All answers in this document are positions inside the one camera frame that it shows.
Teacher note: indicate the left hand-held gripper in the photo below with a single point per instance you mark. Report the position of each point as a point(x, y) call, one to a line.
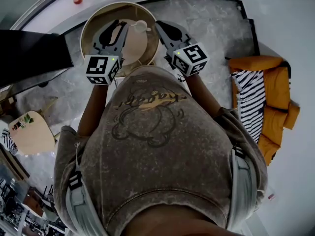
point(98, 67)

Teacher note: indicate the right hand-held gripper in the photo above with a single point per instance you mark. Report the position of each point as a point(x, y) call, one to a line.
point(190, 59)

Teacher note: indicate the white cup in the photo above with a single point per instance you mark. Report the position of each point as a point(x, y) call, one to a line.
point(141, 26)

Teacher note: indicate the person's left forearm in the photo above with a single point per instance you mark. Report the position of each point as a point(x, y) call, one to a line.
point(94, 107)

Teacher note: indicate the person's right forearm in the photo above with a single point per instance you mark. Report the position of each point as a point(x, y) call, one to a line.
point(201, 95)

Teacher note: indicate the round wooden glass table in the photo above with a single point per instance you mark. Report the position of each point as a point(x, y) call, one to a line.
point(137, 48)

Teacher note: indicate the small red round object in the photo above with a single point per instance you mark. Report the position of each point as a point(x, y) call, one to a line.
point(77, 0)

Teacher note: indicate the black white striped blanket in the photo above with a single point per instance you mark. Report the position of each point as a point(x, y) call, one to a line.
point(251, 102)

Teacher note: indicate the person's brown shirt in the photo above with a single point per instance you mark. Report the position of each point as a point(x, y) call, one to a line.
point(160, 144)

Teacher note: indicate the orange sofa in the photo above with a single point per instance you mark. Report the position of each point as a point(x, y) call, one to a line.
point(275, 92)

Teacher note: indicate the light wooden side table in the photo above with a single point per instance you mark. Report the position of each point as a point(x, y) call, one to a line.
point(32, 139)

